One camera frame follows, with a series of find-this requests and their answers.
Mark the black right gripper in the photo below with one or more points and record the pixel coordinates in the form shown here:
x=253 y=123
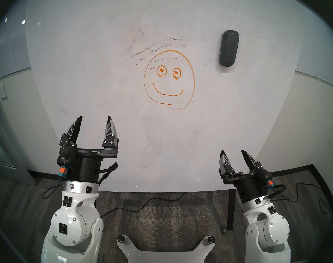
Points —
x=247 y=187

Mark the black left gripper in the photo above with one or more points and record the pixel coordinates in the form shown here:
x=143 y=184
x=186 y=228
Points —
x=89 y=166

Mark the dark grey whiteboard eraser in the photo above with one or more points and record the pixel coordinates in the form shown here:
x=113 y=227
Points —
x=229 y=48

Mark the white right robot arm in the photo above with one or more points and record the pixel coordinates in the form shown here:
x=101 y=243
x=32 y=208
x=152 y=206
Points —
x=268 y=232

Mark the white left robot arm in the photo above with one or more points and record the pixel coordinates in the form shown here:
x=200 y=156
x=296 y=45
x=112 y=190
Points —
x=70 y=226

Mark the large white whiteboard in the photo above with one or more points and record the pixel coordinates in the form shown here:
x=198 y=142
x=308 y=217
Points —
x=100 y=73

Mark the black table leg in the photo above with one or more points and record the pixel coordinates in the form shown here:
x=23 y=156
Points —
x=231 y=210

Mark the black star knob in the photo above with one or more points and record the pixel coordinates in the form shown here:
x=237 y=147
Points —
x=211 y=240
x=121 y=239

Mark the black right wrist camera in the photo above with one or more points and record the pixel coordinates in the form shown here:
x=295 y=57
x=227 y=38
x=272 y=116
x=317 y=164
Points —
x=263 y=173

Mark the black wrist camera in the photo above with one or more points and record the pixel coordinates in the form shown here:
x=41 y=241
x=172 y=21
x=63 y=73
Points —
x=68 y=157
x=263 y=173

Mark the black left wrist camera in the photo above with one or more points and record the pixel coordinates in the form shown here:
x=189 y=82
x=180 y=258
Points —
x=68 y=157

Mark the glass door with grey frame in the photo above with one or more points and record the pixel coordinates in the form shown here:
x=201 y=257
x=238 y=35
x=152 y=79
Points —
x=7 y=144

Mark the white wall light switch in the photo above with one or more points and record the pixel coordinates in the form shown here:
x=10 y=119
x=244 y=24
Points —
x=2 y=91

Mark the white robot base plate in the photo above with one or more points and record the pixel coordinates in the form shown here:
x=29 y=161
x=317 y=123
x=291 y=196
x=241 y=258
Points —
x=166 y=257

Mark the wall glass board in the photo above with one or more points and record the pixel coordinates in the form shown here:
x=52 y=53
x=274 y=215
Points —
x=10 y=46
x=317 y=54

